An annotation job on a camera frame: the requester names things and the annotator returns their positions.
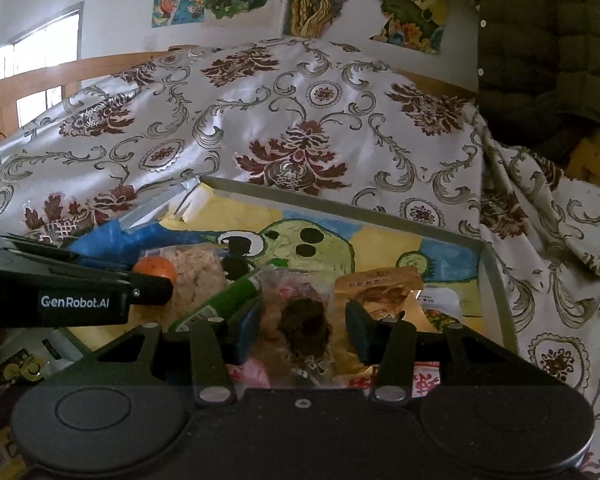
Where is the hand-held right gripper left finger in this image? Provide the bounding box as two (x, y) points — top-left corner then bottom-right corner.
(45, 300), (263, 407)

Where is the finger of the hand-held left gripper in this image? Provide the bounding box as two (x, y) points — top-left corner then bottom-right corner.
(130, 275), (175, 307)
(0, 232), (133, 281)

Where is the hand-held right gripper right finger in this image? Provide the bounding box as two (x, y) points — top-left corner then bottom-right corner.
(345, 300), (566, 406)

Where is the mandarin orange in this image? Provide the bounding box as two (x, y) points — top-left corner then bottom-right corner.
(131, 256), (178, 286)

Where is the green snack packet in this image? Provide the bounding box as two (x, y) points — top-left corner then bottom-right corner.
(172, 267), (263, 333)

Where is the clear rice crisp packet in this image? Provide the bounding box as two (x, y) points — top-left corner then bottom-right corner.
(160, 245), (231, 326)

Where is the clear dark snack packet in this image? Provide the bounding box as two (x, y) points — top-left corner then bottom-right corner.
(252, 267), (346, 388)

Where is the white red snack packet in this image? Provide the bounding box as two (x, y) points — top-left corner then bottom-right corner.
(350, 287), (465, 396)

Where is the yellow snack packet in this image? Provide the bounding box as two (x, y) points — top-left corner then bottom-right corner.
(0, 347), (48, 383)

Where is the grey metal tray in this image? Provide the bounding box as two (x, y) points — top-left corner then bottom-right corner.
(62, 175), (521, 361)

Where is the pink snack packet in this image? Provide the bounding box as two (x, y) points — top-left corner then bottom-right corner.
(227, 360), (272, 389)

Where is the brown snack packet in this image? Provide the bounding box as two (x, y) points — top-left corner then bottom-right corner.
(334, 267), (425, 322)

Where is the window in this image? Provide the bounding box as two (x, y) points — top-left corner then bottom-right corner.
(0, 2), (84, 128)

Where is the floral printed blanket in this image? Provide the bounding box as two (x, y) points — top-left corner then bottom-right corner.
(0, 40), (600, 480)

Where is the green quilted jacket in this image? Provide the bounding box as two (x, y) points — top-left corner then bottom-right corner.
(472, 0), (600, 161)

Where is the torn yellow green wall poster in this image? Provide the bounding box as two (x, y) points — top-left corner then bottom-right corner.
(282, 0), (448, 56)

